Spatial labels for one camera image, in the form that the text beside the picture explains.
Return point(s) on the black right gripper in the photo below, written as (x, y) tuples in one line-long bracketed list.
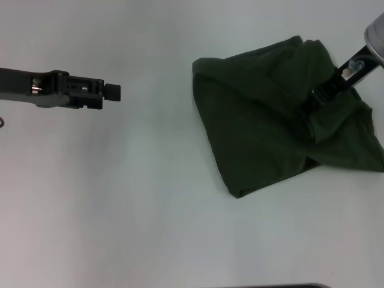
[(354, 70)]

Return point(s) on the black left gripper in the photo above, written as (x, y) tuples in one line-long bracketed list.
[(24, 85)]

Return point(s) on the dark green FREE t-shirt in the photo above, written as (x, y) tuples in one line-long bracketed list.
[(255, 135)]

